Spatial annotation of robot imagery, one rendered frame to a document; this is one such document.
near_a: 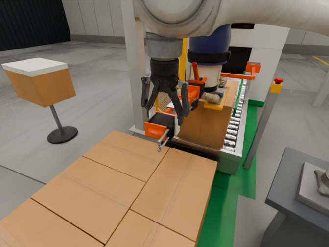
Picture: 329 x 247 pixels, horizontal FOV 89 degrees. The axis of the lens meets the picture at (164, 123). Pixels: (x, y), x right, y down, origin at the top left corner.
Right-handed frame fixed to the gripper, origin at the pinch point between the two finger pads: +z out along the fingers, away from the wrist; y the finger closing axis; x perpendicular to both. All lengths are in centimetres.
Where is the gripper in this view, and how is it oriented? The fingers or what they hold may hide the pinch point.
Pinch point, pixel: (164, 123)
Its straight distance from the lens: 54.5
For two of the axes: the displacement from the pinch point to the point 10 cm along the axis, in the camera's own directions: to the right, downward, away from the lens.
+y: -9.1, -2.3, 3.6
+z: 0.0, 8.4, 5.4
